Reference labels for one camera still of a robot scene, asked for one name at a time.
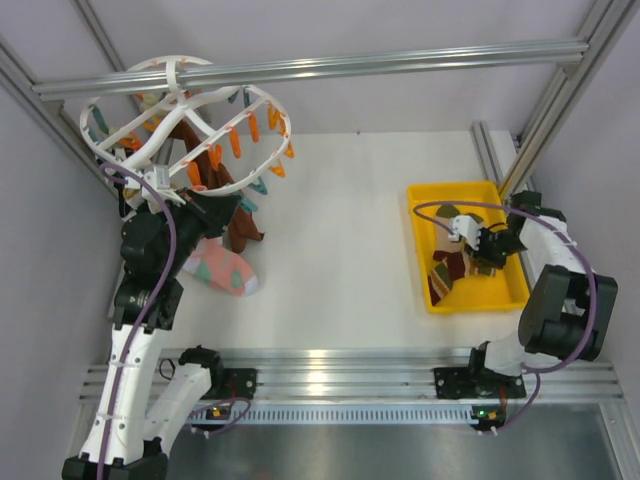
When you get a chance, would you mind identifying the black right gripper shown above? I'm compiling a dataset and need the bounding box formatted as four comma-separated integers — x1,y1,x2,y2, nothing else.
465,226,529,271

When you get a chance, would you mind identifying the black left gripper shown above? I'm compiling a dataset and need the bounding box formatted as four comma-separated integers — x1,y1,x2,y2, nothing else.
160,184,240,274

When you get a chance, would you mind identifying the pink patterned sock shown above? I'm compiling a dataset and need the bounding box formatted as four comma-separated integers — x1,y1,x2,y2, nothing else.
182,237,259,297

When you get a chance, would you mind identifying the tan brown sock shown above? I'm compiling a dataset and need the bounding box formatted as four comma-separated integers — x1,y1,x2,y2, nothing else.
433,204,496,277

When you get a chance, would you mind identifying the white round clip hanger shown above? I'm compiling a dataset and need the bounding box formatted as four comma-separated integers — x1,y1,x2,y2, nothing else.
79,55,295,197

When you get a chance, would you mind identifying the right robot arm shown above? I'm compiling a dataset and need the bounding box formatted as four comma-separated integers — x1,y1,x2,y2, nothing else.
465,191,618,397

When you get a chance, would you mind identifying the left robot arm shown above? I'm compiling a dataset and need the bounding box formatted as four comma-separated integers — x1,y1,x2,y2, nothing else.
61,189,240,479

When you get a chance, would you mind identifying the brown sock on hanger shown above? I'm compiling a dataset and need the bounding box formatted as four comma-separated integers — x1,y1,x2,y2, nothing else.
170,121,264,254

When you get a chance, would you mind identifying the yellow plastic bin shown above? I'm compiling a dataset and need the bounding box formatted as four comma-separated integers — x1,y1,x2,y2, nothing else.
407,181,529,314

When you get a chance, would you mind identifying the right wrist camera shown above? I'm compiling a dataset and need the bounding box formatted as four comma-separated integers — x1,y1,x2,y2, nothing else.
448,215,482,250

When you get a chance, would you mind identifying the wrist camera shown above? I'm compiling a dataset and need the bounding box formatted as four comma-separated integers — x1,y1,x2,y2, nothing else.
448,215,482,250
126,165,181,205

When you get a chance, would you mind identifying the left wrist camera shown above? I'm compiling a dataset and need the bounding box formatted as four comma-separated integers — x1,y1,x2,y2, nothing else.
126,165,181,205

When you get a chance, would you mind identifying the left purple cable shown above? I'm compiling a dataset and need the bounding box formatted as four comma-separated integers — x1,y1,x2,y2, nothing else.
99,164,253,480

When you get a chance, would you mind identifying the purple cable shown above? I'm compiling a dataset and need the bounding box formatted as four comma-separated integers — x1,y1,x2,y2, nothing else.
99,164,253,480
412,200,600,436

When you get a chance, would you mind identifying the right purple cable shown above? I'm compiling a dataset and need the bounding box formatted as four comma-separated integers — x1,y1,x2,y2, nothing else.
412,200,600,436

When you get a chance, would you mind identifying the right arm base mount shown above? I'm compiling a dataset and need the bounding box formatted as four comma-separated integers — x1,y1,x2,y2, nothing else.
434,367,527,400

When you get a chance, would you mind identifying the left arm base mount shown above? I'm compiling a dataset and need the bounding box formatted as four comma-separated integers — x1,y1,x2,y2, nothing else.
216,368,258,400

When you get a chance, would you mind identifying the aluminium top rail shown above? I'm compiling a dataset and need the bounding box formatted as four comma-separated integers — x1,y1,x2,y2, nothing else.
32,38,589,100

